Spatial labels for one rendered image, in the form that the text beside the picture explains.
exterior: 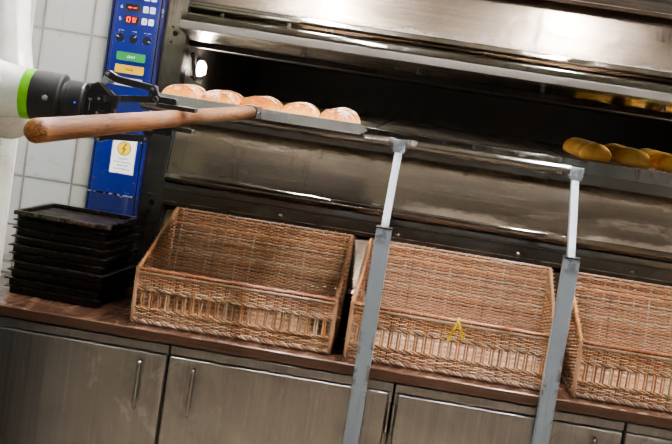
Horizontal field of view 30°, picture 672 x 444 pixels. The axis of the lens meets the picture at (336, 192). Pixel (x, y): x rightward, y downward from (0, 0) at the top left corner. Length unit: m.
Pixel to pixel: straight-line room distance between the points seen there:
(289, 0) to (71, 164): 0.84
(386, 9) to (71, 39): 0.96
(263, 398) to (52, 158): 1.09
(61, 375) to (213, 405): 0.42
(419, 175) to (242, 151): 0.54
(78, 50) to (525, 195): 1.43
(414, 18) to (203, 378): 1.24
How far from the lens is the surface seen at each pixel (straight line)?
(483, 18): 3.79
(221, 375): 3.36
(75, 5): 3.94
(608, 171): 3.81
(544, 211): 3.80
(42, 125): 1.49
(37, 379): 3.48
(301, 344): 3.37
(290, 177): 3.80
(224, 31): 3.68
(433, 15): 3.78
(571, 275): 3.22
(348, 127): 3.22
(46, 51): 3.96
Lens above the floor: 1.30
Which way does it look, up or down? 5 degrees down
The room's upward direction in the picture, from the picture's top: 9 degrees clockwise
